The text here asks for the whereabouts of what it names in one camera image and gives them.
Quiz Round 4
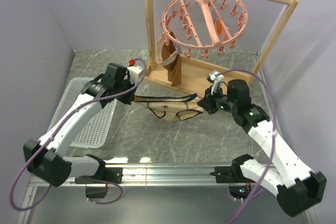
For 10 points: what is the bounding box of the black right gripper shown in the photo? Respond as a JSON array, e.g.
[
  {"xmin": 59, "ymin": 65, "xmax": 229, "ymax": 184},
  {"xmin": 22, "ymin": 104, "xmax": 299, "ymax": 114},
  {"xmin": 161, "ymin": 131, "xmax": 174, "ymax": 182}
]
[{"xmin": 197, "ymin": 84, "xmax": 237, "ymax": 115}]

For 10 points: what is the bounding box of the beige underwear navy trim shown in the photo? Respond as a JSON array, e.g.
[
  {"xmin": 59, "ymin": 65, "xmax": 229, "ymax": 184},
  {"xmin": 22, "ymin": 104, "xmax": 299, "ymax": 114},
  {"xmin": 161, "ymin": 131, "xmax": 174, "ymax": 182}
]
[{"xmin": 133, "ymin": 93, "xmax": 205, "ymax": 121}]

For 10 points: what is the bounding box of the pink round clip hanger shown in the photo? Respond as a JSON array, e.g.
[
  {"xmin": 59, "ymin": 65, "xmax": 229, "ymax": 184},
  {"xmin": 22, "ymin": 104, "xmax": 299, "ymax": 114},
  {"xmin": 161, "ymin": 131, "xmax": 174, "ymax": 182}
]
[{"xmin": 158, "ymin": 0, "xmax": 248, "ymax": 58}]

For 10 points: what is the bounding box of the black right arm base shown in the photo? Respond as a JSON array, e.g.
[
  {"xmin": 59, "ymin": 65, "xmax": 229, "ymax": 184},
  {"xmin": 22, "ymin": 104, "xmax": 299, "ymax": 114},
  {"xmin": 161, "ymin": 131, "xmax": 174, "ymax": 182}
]
[{"xmin": 214, "ymin": 166, "xmax": 246, "ymax": 184}]

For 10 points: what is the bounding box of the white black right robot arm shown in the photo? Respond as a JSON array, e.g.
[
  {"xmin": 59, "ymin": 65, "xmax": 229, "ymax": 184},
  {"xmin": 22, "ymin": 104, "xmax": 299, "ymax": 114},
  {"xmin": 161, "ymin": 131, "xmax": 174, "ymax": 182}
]
[{"xmin": 197, "ymin": 74, "xmax": 327, "ymax": 217}]

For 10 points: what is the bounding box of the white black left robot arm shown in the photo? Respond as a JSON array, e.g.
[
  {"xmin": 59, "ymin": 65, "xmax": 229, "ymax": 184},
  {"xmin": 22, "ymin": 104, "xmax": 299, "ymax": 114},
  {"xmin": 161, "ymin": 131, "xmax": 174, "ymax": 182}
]
[{"xmin": 23, "ymin": 60, "xmax": 146, "ymax": 187}]

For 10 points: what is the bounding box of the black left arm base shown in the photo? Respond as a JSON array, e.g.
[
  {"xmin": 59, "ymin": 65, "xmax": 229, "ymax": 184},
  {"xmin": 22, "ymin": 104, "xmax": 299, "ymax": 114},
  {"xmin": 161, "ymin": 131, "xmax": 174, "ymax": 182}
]
[{"xmin": 75, "ymin": 167, "xmax": 123, "ymax": 184}]

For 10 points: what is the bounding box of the wooden hanger rack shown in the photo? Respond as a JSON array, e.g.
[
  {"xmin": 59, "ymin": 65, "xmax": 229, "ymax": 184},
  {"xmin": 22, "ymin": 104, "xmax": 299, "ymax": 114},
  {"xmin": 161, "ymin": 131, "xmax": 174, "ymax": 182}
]
[{"xmin": 141, "ymin": 0, "xmax": 303, "ymax": 95}]

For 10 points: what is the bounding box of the brown underwear on hanger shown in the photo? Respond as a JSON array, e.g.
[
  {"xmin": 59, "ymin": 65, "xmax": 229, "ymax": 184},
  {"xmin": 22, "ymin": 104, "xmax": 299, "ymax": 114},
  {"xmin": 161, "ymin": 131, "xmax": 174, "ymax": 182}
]
[{"xmin": 155, "ymin": 37, "xmax": 182, "ymax": 87}]

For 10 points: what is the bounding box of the white plastic basket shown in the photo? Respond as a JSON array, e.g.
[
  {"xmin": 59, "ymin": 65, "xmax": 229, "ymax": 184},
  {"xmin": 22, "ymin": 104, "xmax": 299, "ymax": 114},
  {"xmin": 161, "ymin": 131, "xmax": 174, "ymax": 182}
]
[{"xmin": 48, "ymin": 77, "xmax": 117, "ymax": 148}]

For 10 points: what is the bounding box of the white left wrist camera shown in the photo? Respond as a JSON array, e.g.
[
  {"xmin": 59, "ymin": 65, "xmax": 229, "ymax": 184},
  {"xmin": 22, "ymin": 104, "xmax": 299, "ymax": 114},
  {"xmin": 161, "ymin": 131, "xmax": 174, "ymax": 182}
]
[{"xmin": 127, "ymin": 59, "xmax": 144, "ymax": 84}]

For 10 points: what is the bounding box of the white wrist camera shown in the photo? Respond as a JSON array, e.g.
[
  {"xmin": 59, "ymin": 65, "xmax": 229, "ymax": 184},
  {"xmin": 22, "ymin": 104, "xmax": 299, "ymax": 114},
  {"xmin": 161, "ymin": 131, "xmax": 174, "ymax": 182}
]
[
  {"xmin": 127, "ymin": 59, "xmax": 144, "ymax": 84},
  {"xmin": 207, "ymin": 70, "xmax": 224, "ymax": 95}
]

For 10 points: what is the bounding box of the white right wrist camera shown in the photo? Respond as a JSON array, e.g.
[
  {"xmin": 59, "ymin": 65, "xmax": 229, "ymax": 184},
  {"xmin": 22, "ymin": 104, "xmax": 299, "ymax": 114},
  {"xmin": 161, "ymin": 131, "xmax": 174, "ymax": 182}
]
[{"xmin": 207, "ymin": 70, "xmax": 224, "ymax": 95}]

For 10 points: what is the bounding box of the aluminium mounting rail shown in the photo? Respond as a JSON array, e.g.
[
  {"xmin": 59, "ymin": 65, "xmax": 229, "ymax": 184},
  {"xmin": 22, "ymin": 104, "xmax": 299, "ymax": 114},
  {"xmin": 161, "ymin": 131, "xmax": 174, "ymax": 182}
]
[{"xmin": 27, "ymin": 163, "xmax": 307, "ymax": 188}]

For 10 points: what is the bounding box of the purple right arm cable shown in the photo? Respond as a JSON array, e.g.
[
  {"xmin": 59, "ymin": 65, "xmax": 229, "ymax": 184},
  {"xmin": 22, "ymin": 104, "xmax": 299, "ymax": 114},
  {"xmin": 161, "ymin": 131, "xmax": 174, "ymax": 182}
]
[{"xmin": 219, "ymin": 69, "xmax": 278, "ymax": 224}]

